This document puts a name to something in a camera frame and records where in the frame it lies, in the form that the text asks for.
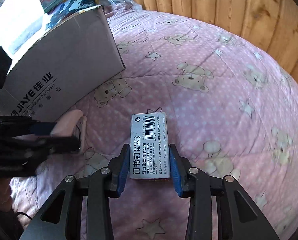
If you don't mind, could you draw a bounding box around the white cardboard box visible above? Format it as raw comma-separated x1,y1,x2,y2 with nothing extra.
0,5,125,122

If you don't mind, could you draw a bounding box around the staples box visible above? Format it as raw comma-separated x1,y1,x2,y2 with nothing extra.
129,112,171,180

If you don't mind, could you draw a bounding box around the pink bear pattern quilt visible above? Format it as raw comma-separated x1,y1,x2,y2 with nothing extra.
11,5,298,239

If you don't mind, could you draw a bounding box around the blue robot toy box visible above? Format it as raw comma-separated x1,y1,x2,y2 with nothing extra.
46,0,97,30

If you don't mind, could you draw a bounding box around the left hand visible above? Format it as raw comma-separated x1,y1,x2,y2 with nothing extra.
0,178,13,212

